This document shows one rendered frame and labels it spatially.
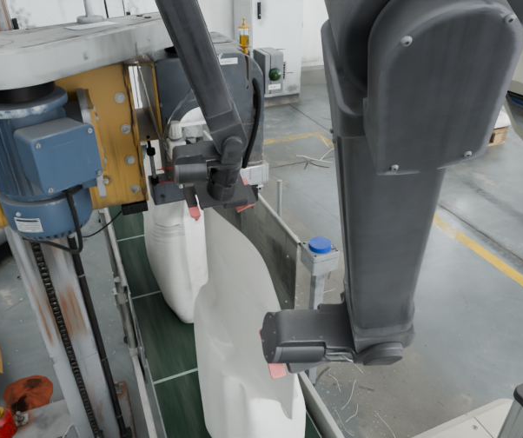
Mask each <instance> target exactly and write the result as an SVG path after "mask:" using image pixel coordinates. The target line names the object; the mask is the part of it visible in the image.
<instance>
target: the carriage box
mask: <svg viewBox="0 0 523 438"><path fill-rule="evenodd" d="M55 84H56V86H59V87H62V88H64V89H65V90H66V91H67V95H68V101H67V102H74V101H78V99H77V94H76V89H79V88H83V90H85V89H88V90H89V91H90V95H91V101H92V104H94V105H95V109H96V111H95V113H96V114H97V115H98V120H99V121H97V128H98V132H99V136H100V141H101V145H102V146H103V156H106V159H107V163H106V165H105V166H106V171H104V172H103V180H104V185H105V189H106V193H107V196H106V197H101V198H100V196H99V192H98V188H97V186H96V187H91V188H89V191H90V194H91V199H92V203H93V209H102V208H107V207H111V206H116V205H121V204H125V203H130V202H139V201H143V200H146V201H148V200H149V193H148V187H147V182H146V176H145V170H144V164H143V159H142V148H141V143H140V142H139V139H140V137H139V131H138V125H137V120H136V109H135V103H134V97H133V91H132V86H131V80H130V74H129V67H128V63H127V62H126V60H123V61H121V62H117V63H112V64H109V65H105V66H102V67H99V68H96V69H93V70H88V71H84V72H82V73H78V74H75V75H72V76H66V77H64V78H61V79H57V80H55ZM7 226H9V224H8V222H7V219H6V217H5V214H4V212H3V208H2V206H1V203H0V229H3V228H4V227H7Z"/></svg>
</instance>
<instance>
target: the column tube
mask: <svg viewBox="0 0 523 438"><path fill-rule="evenodd" d="M7 30H12V28H11V24H10V19H9V15H8V11H7V9H6V5H5V1H4V0H0V31H7ZM3 230H4V233H5V235H6V238H7V241H8V243H9V245H10V250H11V252H12V255H13V257H14V260H15V262H16V265H17V269H18V271H19V274H20V276H21V279H22V281H23V285H24V288H25V291H26V293H27V296H28V298H29V301H30V305H31V307H32V310H33V312H34V315H35V318H36V321H37V324H38V327H39V329H40V332H41V334H42V337H43V341H44V343H45V346H46V349H47V351H48V353H49V356H50V360H51V362H52V365H53V368H54V370H55V372H56V377H57V380H58V382H59V384H60V387H61V390H62V392H63V396H64V399H65V401H66V403H67V406H68V409H69V412H70V415H71V418H72V421H73V423H74V425H75V428H76V432H77V434H78V437H79V438H95V437H94V435H93V432H92V428H91V426H90V424H89V419H88V416H87V414H86V411H85V408H84V406H83V401H82V398H81V396H80V393H79V389H78V387H77V385H76V380H75V377H74V374H73V372H72V369H71V366H70V362H69V359H68V356H67V354H66V350H65V348H64V346H63V341H62V338H61V334H60V333H59V329H58V327H57V324H56V319H55V317H54V314H53V311H52V308H51V306H50V301H49V297H48V296H47V293H46V290H45V287H44V285H43V280H42V277H41V275H40V272H39V269H38V267H37V264H36V259H35V257H34V254H33V251H32V248H31V245H30V241H25V240H23V239H22V236H20V235H19V234H18V233H17V232H15V231H14V230H13V229H12V228H11V227H10V226H7V227H4V228H3ZM49 242H54V243H57V244H60V245H63V246H64V247H67V248H69V249H70V245H69V242H68V238H67V236H65V237H62V238H59V239H55V240H49ZM40 245H41V248H42V251H43V256H44V259H45V261H46V265H47V267H48V270H49V273H50V278H51V281H52V284H53V286H54V289H55V292H56V297H57V300H58V303H59V305H60V308H61V311H62V314H63V319H64V322H65V324H66V327H67V331H68V333H69V336H70V340H71V343H72V348H73V349H74V352H75V356H76V359H77V363H78V366H79V368H80V371H81V374H82V377H83V381H84V386H85V388H86V390H87V393H88V396H89V400H90V404H91V407H92V409H93V413H94V415H95V418H96V423H97V426H98V428H99V430H102V431H103V434H104V437H105V438H122V434H121V430H120V427H119V423H118V420H117V418H116V412H115V408H114V404H113V401H112V398H111V394H110V392H109V386H108V383H107V379H106V376H105V373H104V370H103V365H102V362H101V361H100V360H101V358H100V355H99V351H98V347H97V345H96V339H95V336H94V332H93V328H92V326H91V322H90V319H89V314H88V310H87V307H86V304H85V301H84V297H83V292H82V289H81V285H80V282H79V279H78V278H77V277H78V275H77V273H76V267H75V264H74V260H73V257H72V254H71V253H69V252H66V251H64V250H61V249H58V248H55V247H52V246H50V245H46V244H42V243H40Z"/></svg>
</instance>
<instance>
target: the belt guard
mask: <svg viewBox="0 0 523 438"><path fill-rule="evenodd" d="M136 15H139V14H135V15H128V16H121V17H108V18H104V20H105V21H104V22H106V21H107V22H113V23H116V24H111V25H105V26H99V27H94V28H88V29H83V30H69V29H64V28H66V27H72V26H77V25H84V24H88V23H78V22H74V23H61V24H54V25H47V26H41V27H34V28H27V29H20V30H7V31H0V90H9V89H17V88H23V87H29V86H33V85H38V84H42V83H48V82H51V81H55V80H57V79H61V78H64V77H66V76H72V75H75V74H78V73H82V72H84V71H88V70H93V69H96V68H99V67H102V66H105V65H109V64H112V63H117V62H121V61H123V60H127V59H130V58H132V57H136V56H141V55H144V54H148V53H150V52H154V51H157V50H162V49H165V48H168V47H171V46H174V45H173V43H172V41H171V39H170V36H169V33H168V31H167V29H166V27H165V24H164V22H163V20H162V17H161V15H160V12H159V11H156V12H149V13H148V15H147V13H142V14H140V15H143V17H137V16H136ZM144 17H151V18H144Z"/></svg>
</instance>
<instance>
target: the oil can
mask: <svg viewBox="0 0 523 438"><path fill-rule="evenodd" d="M16 431H17V425H16V423H15V421H14V419H13V417H12V415H11V412H10V411H9V410H8V409H7V408H2V407H0V438H11V437H12V436H13V435H14V434H15V433H16Z"/></svg>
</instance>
